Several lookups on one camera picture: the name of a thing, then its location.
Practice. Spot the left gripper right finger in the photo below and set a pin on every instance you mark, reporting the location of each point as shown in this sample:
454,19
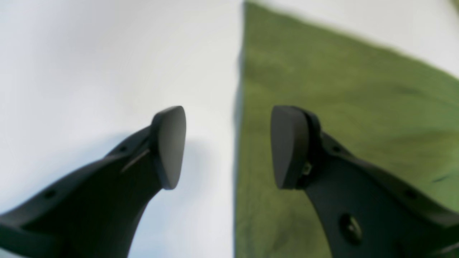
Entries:
365,211

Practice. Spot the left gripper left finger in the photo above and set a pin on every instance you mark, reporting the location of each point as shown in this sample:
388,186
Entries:
94,212

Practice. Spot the olive green T-shirt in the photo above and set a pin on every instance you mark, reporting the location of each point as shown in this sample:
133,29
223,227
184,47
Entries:
386,108

